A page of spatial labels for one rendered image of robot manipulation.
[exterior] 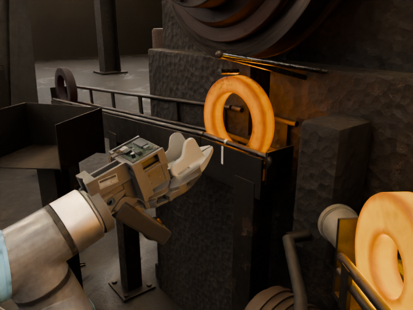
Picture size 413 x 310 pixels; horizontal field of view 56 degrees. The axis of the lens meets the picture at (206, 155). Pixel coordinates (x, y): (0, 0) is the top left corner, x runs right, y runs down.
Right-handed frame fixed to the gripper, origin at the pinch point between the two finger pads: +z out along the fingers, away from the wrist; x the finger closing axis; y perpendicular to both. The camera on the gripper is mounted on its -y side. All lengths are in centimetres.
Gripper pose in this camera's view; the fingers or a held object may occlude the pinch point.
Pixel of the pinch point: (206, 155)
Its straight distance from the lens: 63.2
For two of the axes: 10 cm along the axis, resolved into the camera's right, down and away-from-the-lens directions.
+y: -2.2, -8.4, -5.0
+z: 7.5, -4.7, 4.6
